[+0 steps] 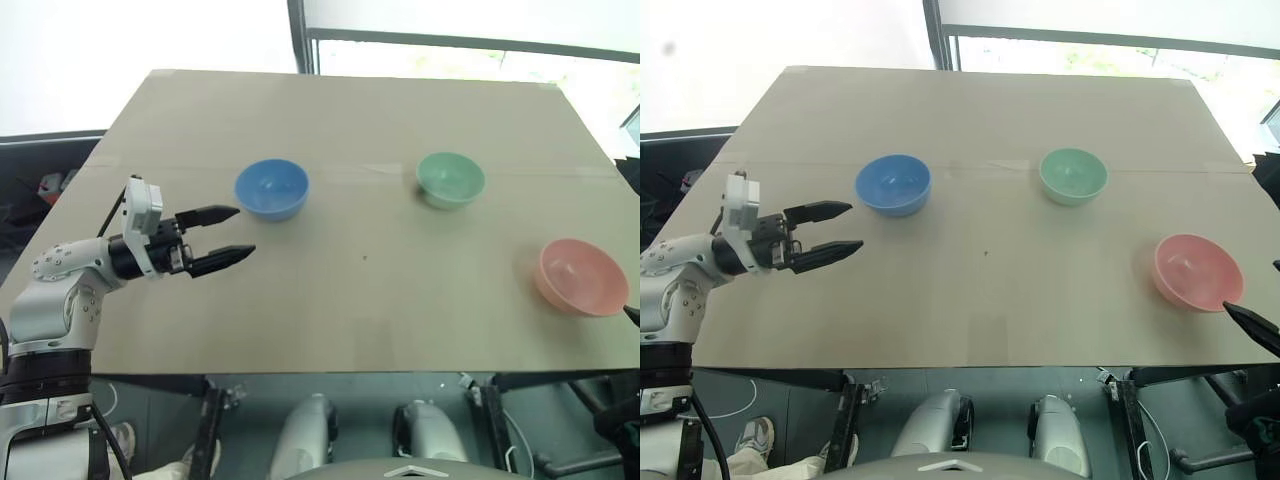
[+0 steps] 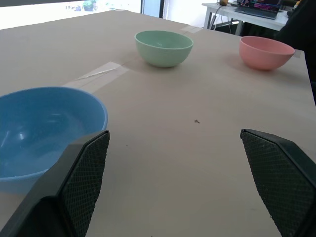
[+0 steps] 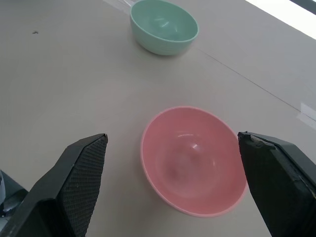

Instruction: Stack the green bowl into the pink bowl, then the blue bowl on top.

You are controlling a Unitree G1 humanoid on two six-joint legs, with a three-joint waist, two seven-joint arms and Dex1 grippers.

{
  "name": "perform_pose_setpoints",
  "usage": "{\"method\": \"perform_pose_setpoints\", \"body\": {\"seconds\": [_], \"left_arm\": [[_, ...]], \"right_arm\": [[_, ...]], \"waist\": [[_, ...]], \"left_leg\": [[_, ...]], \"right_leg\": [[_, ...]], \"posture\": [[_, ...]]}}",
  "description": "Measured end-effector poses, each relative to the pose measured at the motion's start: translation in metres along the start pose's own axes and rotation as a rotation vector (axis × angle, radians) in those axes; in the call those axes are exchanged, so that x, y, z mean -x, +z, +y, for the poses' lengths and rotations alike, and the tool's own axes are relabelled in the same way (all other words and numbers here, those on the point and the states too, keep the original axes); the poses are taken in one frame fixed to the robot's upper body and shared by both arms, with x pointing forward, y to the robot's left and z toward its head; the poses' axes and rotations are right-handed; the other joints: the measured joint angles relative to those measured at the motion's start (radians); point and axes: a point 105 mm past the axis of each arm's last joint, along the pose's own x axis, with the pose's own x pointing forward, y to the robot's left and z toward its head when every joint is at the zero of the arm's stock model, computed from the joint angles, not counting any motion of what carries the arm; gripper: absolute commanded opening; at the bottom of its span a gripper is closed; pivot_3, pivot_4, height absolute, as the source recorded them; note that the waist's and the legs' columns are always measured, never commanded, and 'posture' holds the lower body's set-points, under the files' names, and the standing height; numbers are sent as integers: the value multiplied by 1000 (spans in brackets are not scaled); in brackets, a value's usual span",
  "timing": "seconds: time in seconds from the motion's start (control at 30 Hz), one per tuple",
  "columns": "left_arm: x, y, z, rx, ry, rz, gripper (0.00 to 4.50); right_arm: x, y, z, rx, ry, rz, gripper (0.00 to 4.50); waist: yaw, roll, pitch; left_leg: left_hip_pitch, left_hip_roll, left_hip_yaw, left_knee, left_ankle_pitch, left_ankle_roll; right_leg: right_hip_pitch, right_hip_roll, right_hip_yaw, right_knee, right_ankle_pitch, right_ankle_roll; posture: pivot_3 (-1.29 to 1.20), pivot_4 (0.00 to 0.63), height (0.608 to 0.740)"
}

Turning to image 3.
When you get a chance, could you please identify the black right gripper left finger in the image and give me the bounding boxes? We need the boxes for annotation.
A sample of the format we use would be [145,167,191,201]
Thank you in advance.
[0,133,109,237]

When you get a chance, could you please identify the green plastic bowl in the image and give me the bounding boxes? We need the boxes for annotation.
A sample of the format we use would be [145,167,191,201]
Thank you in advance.
[129,0,199,56]

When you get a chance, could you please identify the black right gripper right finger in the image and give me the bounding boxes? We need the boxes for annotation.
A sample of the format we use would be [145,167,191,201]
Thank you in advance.
[237,131,316,237]

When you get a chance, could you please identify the silver robot body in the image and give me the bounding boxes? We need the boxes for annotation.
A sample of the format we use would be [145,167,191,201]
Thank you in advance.
[0,169,30,219]

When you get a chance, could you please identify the pink plastic bowl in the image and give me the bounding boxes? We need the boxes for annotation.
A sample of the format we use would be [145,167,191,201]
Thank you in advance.
[140,106,248,218]

